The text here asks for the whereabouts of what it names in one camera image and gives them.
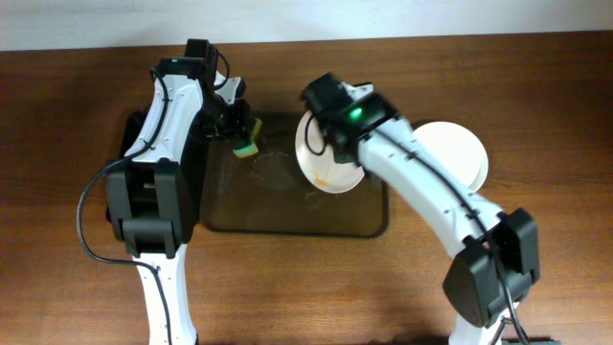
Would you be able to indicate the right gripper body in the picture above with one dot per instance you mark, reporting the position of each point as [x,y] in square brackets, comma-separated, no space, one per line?
[330,139]

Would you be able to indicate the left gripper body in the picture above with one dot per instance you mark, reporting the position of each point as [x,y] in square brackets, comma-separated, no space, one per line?
[238,124]

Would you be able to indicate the green and yellow sponge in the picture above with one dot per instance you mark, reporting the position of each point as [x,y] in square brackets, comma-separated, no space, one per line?
[247,142]

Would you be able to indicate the white plate with faint stain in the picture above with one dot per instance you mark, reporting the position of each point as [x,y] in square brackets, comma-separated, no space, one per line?
[321,170]

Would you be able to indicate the white plate with brown smear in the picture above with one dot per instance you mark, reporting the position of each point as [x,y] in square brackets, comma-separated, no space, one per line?
[459,150]

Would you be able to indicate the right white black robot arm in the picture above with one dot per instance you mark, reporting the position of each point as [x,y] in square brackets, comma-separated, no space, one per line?
[495,255]

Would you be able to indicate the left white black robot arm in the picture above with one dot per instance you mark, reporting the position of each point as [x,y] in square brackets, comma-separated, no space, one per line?
[153,192]

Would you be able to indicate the large brown serving tray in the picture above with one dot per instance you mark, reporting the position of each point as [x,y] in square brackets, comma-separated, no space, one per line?
[268,194]

